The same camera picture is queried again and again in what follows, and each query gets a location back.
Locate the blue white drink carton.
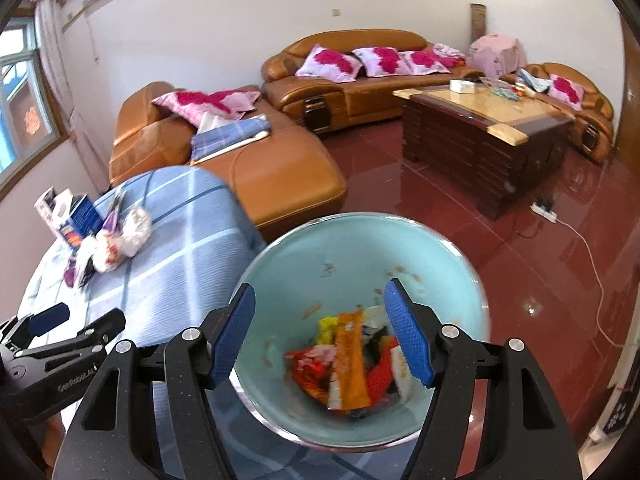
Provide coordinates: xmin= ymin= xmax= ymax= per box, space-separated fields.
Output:
xmin=34 ymin=187 xmax=104 ymax=252

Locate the window with white frame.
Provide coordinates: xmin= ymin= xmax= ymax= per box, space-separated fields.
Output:
xmin=0 ymin=17 xmax=68 ymax=173

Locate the standing rolled mat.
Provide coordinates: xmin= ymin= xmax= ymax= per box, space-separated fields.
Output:
xmin=470 ymin=3 xmax=487 ymax=43

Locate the pile of snack wrappers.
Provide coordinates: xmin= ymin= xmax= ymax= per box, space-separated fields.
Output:
xmin=285 ymin=305 xmax=416 ymax=418

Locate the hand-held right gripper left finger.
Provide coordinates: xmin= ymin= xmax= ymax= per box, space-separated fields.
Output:
xmin=52 ymin=283 xmax=257 ymax=480

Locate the crumpled pink floral cloth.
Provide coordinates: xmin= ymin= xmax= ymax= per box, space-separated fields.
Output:
xmin=432 ymin=43 xmax=467 ymax=67

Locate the light blue waste bin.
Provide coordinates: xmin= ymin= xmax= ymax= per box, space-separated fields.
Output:
xmin=230 ymin=213 xmax=490 ymax=453

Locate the white power cable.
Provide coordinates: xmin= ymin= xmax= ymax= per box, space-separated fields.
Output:
xmin=555 ymin=217 xmax=623 ymax=346

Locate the dark wood coffee table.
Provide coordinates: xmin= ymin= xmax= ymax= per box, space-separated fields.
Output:
xmin=392 ymin=85 xmax=576 ymax=221

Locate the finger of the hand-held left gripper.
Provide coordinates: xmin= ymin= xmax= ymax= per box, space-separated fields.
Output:
xmin=0 ymin=302 xmax=71 ymax=348
xmin=15 ymin=308 xmax=126 ymax=361

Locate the long orange wrapper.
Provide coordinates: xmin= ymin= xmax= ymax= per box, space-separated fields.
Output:
xmin=327 ymin=311 xmax=373 ymax=411

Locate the pink floral pillow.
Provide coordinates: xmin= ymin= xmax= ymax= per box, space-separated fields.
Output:
xmin=351 ymin=46 xmax=408 ymax=78
xmin=207 ymin=89 xmax=262 ymax=113
xmin=151 ymin=89 xmax=226 ymax=126
xmin=295 ymin=44 xmax=362 ymax=83
xmin=398 ymin=50 xmax=451 ymax=75
xmin=548 ymin=74 xmax=585 ymax=111

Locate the wooden door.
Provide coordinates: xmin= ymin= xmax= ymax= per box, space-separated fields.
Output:
xmin=620 ymin=12 xmax=640 ymax=166

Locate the white folded sheet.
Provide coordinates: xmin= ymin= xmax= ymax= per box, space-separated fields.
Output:
xmin=197 ymin=112 xmax=236 ymax=136

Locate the pale pink curtain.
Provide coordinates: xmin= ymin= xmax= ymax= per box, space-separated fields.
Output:
xmin=32 ymin=0 xmax=108 ymax=193

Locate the folded blue plaid sheet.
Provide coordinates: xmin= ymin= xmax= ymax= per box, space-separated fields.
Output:
xmin=190 ymin=115 xmax=271 ymax=165

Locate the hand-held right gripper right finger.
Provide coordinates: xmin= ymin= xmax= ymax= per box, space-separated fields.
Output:
xmin=384 ymin=278 xmax=583 ymax=480

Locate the brown leather sectional sofa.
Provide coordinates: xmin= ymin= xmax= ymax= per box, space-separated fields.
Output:
xmin=109 ymin=29 xmax=468 ymax=228

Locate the blue plaid tablecloth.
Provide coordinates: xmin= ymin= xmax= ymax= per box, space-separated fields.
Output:
xmin=17 ymin=166 xmax=436 ymax=480

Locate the crumpled white plastic bag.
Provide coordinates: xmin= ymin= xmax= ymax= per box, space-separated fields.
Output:
xmin=90 ymin=230 xmax=126 ymax=273
xmin=121 ymin=207 xmax=152 ymax=258

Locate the brown leather armchair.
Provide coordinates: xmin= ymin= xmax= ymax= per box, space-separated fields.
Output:
xmin=500 ymin=62 xmax=615 ymax=165

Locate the pink cloth cover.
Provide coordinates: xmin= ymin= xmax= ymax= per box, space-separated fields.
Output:
xmin=467 ymin=34 xmax=527 ymax=81

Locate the light blue bag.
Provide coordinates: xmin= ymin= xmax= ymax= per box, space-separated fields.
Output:
xmin=517 ymin=69 xmax=551 ymax=93

